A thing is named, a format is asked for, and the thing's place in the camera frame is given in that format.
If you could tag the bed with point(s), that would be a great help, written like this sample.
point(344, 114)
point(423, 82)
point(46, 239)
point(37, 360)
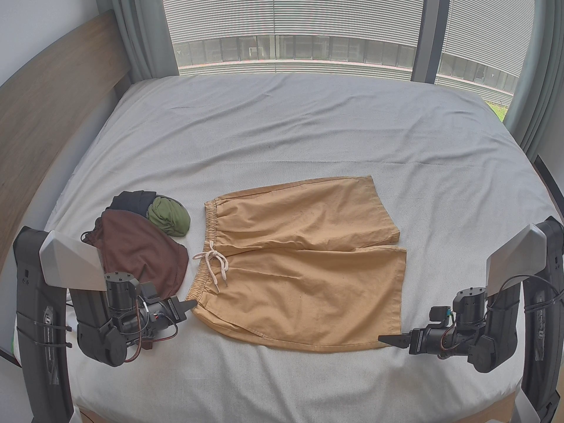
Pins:
point(352, 126)

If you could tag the green garment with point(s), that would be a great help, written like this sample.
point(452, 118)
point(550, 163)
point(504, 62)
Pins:
point(169, 216)

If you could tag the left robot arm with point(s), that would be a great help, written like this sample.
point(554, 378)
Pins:
point(70, 258)

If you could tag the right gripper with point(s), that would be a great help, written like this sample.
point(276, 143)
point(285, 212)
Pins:
point(429, 341)

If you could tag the tan shorts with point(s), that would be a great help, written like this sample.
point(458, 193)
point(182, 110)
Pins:
point(299, 280)

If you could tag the grey-green curtain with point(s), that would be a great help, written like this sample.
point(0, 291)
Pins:
point(546, 82)
point(141, 24)

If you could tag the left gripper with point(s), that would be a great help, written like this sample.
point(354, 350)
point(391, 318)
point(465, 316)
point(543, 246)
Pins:
point(167, 315)

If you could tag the window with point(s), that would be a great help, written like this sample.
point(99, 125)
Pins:
point(425, 16)

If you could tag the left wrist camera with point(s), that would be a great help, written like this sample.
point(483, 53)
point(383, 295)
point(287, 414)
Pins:
point(150, 291)

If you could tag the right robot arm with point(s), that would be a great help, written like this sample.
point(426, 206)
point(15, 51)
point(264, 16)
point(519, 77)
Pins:
point(515, 262)

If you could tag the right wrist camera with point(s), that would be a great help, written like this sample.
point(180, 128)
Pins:
point(440, 315)

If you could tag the black garment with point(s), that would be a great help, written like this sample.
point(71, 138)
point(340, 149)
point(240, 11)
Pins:
point(127, 202)

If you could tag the brown shorts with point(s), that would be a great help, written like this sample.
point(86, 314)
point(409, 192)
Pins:
point(141, 245)

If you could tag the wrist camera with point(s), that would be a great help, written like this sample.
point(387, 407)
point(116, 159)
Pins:
point(440, 315)
point(150, 291)

